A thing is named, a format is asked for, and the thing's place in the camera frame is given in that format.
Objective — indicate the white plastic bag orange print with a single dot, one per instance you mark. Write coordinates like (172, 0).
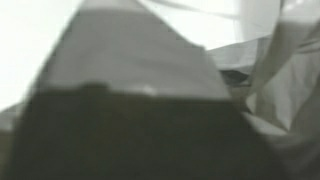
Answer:
(286, 83)

